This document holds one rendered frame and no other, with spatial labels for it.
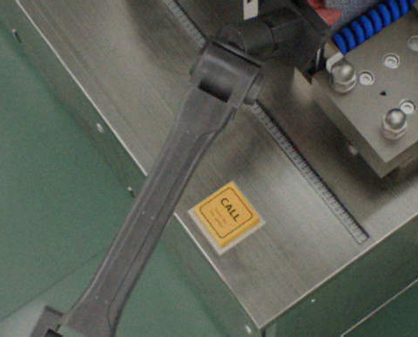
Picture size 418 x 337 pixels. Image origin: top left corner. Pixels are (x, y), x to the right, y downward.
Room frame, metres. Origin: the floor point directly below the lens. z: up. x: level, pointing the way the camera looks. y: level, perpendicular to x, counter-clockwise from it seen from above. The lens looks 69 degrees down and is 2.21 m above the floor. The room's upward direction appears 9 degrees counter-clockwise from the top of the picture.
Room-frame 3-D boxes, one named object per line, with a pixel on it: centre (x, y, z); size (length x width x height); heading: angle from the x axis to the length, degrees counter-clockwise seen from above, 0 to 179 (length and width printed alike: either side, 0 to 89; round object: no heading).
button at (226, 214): (0.42, -0.02, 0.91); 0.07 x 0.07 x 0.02; 27
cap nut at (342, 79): (0.55, -0.20, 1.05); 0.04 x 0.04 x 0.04
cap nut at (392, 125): (0.47, -0.26, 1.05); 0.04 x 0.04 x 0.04
